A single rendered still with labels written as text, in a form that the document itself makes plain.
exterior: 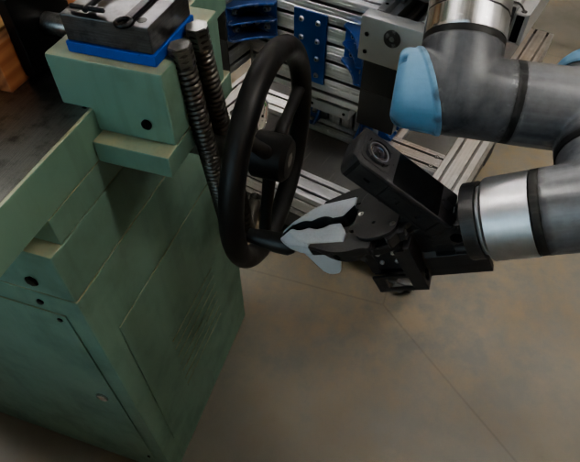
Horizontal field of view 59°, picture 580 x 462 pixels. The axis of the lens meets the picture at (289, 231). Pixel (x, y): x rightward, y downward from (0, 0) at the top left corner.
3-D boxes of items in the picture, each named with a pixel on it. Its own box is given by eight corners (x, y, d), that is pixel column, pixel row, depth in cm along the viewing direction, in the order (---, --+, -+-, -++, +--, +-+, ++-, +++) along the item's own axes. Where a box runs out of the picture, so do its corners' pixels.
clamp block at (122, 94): (174, 149, 57) (158, 77, 50) (68, 126, 59) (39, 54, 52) (226, 76, 66) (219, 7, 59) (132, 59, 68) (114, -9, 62)
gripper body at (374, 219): (374, 294, 54) (495, 288, 47) (339, 239, 49) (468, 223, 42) (388, 240, 58) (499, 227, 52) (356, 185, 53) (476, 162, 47)
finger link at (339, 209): (302, 262, 60) (375, 256, 55) (278, 227, 57) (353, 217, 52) (311, 243, 62) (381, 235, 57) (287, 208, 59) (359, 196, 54)
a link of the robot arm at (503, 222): (525, 214, 40) (527, 147, 45) (465, 221, 42) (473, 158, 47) (544, 275, 44) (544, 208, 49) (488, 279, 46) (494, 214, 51)
